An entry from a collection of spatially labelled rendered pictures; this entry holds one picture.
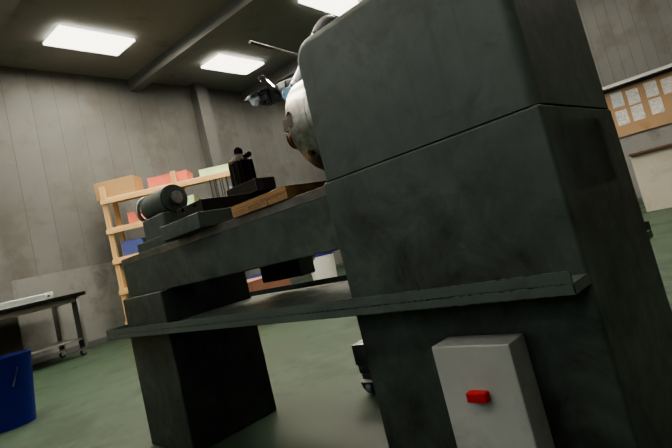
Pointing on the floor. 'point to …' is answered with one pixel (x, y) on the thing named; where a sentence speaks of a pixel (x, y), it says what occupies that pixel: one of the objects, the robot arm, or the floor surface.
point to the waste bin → (16, 390)
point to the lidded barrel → (324, 266)
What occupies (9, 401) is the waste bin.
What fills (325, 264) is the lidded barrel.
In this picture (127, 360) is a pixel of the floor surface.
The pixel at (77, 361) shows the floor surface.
